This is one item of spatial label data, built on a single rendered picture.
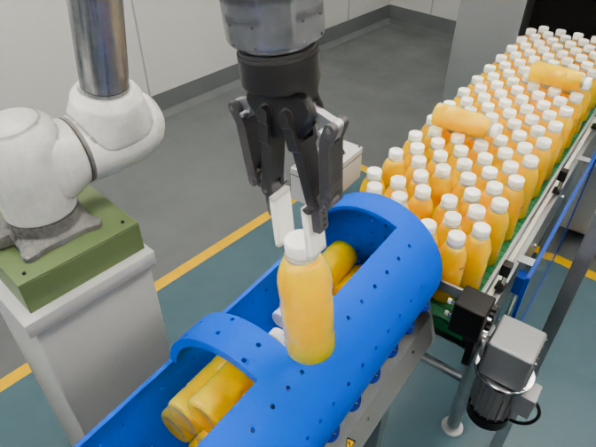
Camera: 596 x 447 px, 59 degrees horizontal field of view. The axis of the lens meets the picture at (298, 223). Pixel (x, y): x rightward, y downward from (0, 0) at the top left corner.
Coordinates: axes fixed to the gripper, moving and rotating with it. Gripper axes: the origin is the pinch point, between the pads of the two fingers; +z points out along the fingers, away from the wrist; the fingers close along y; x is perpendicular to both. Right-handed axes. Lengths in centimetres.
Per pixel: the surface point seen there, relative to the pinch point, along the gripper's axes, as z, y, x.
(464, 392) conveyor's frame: 122, -2, 78
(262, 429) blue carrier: 27.1, -1.0, -10.8
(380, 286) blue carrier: 27.3, -1.7, 21.1
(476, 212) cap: 39, -1, 65
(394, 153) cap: 36, -29, 77
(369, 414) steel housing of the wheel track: 59, -2, 17
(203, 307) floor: 136, -122, 66
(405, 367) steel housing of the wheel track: 61, -2, 32
